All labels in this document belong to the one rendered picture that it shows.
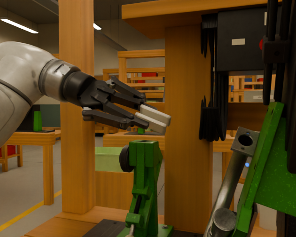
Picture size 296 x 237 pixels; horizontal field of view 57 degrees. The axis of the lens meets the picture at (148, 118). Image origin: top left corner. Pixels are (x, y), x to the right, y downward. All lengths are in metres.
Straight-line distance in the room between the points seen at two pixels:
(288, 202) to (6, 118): 0.54
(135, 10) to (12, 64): 0.34
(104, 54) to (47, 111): 3.43
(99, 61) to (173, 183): 10.65
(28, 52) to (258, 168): 0.53
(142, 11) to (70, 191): 0.65
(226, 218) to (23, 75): 0.49
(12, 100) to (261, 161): 0.50
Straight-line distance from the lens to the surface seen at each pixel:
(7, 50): 0.71
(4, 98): 0.63
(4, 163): 5.80
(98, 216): 1.02
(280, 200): 0.48
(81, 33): 1.00
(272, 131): 0.44
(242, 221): 0.46
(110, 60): 11.25
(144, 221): 0.73
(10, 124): 0.65
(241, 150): 0.52
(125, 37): 11.23
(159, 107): 0.94
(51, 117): 12.26
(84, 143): 0.99
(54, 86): 0.63
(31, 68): 0.66
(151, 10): 0.77
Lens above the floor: 1.27
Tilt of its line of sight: 3 degrees down
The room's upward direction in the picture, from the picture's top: straight up
